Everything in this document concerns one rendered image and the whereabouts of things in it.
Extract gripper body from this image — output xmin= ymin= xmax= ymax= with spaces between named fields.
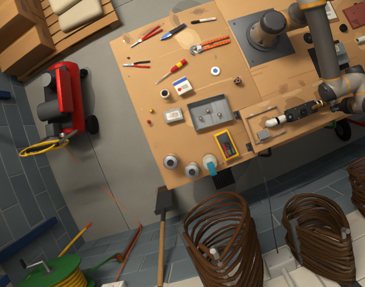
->
xmin=339 ymin=97 xmax=357 ymax=115

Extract black valve manifold body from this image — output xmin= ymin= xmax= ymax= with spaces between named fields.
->
xmin=283 ymin=100 xmax=316 ymax=123

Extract grey control box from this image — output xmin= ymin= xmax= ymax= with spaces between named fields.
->
xmin=333 ymin=41 xmax=349 ymax=65

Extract black wheel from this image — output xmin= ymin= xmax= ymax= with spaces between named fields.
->
xmin=334 ymin=120 xmax=352 ymax=142

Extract copper tube coil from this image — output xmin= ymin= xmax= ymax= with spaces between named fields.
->
xmin=281 ymin=193 xmax=357 ymax=287
xmin=346 ymin=153 xmax=365 ymax=226
xmin=182 ymin=191 xmax=265 ymax=287

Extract dark red cloth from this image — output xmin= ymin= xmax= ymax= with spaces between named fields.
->
xmin=342 ymin=2 xmax=365 ymax=30

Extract yellow multimeter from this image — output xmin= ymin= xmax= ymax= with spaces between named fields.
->
xmin=212 ymin=129 xmax=240 ymax=162

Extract grey parts tray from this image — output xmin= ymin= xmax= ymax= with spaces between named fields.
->
xmin=186 ymin=93 xmax=234 ymax=132

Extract teal block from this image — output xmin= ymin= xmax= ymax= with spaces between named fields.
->
xmin=206 ymin=161 xmax=219 ymax=178

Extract white blue small box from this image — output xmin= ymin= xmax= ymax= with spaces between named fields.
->
xmin=171 ymin=76 xmax=193 ymax=97

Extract black marker pen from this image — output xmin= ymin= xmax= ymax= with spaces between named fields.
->
xmin=190 ymin=17 xmax=217 ymax=25

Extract grey can yellow band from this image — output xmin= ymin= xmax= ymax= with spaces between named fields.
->
xmin=184 ymin=161 xmax=201 ymax=180

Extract grey labelled box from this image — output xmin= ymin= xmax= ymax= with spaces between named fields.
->
xmin=162 ymin=107 xmax=184 ymax=125

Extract white base block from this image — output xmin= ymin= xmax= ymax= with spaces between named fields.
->
xmin=262 ymin=246 xmax=297 ymax=281

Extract red yellow screwdriver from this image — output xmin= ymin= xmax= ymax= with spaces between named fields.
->
xmin=154 ymin=58 xmax=188 ymax=85

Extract grey can purple band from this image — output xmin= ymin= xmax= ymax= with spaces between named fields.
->
xmin=162 ymin=153 xmax=181 ymax=171

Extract blue black utility knife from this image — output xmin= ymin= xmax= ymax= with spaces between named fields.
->
xmin=160 ymin=23 xmax=188 ymax=41

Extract red long-nose pliers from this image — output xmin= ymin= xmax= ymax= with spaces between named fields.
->
xmin=129 ymin=25 xmax=164 ymax=49

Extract small red black pliers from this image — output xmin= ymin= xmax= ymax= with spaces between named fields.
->
xmin=122 ymin=59 xmax=151 ymax=69

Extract wooden pallet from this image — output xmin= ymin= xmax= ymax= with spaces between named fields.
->
xmin=17 ymin=0 xmax=124 ymax=83

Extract red air compressor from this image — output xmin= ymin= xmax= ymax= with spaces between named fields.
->
xmin=36 ymin=61 xmax=100 ymax=147

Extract cream sack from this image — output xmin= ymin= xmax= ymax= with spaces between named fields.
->
xmin=47 ymin=0 xmax=95 ymax=16
xmin=56 ymin=0 xmax=104 ymax=34

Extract yellow rod orange tip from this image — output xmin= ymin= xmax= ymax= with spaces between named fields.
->
xmin=58 ymin=222 xmax=93 ymax=258

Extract cardboard box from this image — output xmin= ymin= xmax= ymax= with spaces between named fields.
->
xmin=0 ymin=23 xmax=56 ymax=74
xmin=0 ymin=0 xmax=37 ymax=46

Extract red cart frame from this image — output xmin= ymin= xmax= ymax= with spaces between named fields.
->
xmin=345 ymin=116 xmax=365 ymax=131

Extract white pipe black ring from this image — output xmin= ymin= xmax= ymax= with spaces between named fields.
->
xmin=264 ymin=114 xmax=287 ymax=129

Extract grey square base plate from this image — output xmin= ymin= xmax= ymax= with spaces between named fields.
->
xmin=227 ymin=12 xmax=296 ymax=69

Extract grey metal test stand frame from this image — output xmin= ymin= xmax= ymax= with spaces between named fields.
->
xmin=245 ymin=105 xmax=287 ymax=145

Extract thin black cable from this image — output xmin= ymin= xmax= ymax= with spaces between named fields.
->
xmin=258 ymin=154 xmax=280 ymax=255

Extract orange-handled pipe pliers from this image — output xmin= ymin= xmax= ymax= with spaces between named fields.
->
xmin=189 ymin=35 xmax=232 ymax=56

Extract wooden-handled shovel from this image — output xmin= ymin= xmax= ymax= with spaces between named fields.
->
xmin=153 ymin=191 xmax=174 ymax=287

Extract orange cable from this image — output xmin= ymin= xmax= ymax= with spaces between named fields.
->
xmin=115 ymin=217 xmax=143 ymax=282

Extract green cable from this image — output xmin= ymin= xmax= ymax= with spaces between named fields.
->
xmin=83 ymin=252 xmax=121 ymax=276

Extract yellow hose loop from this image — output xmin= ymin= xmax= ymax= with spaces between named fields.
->
xmin=18 ymin=138 xmax=71 ymax=158

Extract green cable reel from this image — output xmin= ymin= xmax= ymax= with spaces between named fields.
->
xmin=17 ymin=253 xmax=95 ymax=287

